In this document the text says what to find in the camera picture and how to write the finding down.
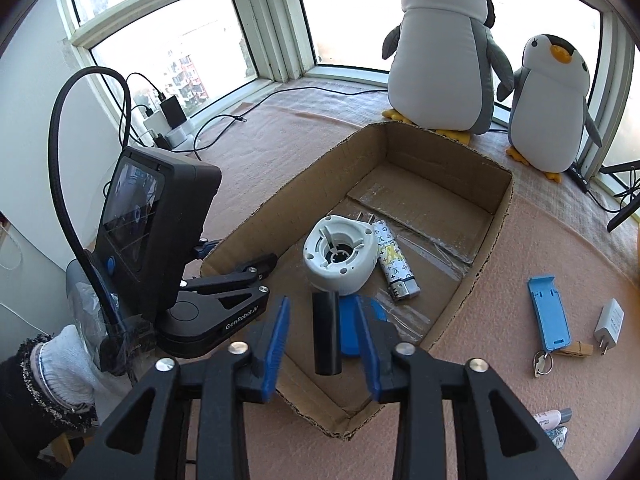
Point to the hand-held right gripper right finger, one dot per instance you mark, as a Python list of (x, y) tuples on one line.
[(367, 350)]

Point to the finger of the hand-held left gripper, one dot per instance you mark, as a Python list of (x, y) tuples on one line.
[(250, 270), (206, 248)]

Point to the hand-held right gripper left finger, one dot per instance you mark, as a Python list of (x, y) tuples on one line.
[(277, 350)]

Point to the blue round disc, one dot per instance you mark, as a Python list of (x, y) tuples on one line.
[(349, 330)]

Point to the black cylinder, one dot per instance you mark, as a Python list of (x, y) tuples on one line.
[(327, 335)]

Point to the printed lighter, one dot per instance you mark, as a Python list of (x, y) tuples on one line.
[(395, 265)]

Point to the white plug-in device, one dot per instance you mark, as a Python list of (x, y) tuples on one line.
[(350, 260)]

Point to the cardboard box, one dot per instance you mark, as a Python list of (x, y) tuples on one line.
[(440, 220)]

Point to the blue phone stand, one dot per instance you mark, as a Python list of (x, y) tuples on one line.
[(550, 315)]

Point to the white bottle grey cap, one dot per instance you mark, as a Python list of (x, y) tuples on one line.
[(547, 416)]

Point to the white wall charger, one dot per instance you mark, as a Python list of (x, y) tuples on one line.
[(610, 322)]

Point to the person's left hand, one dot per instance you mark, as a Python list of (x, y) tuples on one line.
[(65, 360)]

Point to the small black plug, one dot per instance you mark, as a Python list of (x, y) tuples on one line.
[(161, 140)]

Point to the white power adapter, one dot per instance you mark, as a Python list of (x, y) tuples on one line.
[(155, 125)]

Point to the black charger brick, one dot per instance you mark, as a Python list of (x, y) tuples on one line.
[(172, 112)]

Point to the small patterned white packet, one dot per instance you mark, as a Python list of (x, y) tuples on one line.
[(556, 435)]

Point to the wooden clothespin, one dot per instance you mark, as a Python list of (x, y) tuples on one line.
[(575, 350)]

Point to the black remote control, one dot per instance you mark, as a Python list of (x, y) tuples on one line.
[(579, 177)]

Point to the large penguin plush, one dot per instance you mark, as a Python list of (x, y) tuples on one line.
[(440, 60)]

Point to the small penguin plush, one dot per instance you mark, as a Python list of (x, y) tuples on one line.
[(545, 110)]

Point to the black tripod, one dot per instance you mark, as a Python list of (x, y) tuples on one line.
[(622, 166)]

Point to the white window frame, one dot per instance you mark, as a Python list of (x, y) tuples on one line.
[(280, 25)]

